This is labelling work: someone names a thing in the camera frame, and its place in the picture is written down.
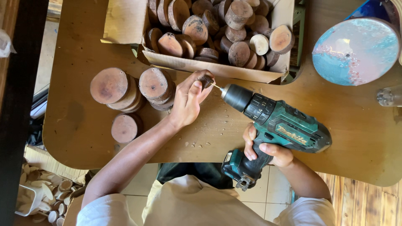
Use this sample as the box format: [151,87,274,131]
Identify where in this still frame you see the person's left hand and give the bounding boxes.
[170,70,216,128]

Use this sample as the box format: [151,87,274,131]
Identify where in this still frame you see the person's right hand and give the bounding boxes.
[243,123,295,168]

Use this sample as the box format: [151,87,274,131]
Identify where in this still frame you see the teal cordless drill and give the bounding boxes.
[211,82,333,192]

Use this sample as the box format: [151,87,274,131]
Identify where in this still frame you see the small dark wood slice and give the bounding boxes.
[198,75,215,90]

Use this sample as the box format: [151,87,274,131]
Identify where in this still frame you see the stack of wood slices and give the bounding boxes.
[139,67,177,112]
[90,67,147,114]

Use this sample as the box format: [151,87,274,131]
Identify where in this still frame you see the open cardboard box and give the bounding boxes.
[100,0,296,85]

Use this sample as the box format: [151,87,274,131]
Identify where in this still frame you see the single round wood slice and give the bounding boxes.
[111,113,144,144]

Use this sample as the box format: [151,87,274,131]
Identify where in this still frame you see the dark trousers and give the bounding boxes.
[156,162,235,190]

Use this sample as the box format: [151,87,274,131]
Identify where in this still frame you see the heap of bark-edged wood discs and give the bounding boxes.
[145,0,296,70]

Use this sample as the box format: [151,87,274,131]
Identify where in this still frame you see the cream apron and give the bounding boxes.
[142,175,274,226]

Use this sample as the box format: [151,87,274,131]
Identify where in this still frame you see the clear glass bottle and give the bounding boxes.
[376,84,402,107]

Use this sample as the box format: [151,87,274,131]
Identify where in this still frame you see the blue pink resin round board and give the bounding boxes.
[312,17,401,87]

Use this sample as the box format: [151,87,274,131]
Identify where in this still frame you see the white shirt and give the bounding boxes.
[76,188,336,226]

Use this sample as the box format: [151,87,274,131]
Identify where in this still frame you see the woven straw mat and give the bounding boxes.
[24,145,89,186]

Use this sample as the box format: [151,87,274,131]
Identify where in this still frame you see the heap of pale wooden scoops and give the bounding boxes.
[16,163,87,226]

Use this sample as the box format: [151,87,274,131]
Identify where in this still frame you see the white plastic container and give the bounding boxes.
[15,185,44,217]

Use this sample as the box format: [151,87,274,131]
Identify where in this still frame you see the clear plastic bag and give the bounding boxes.
[0,29,17,58]

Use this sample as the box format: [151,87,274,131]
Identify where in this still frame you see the green metal frame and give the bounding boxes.
[282,0,307,85]

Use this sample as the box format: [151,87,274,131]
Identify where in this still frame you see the black post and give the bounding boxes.
[0,0,50,226]

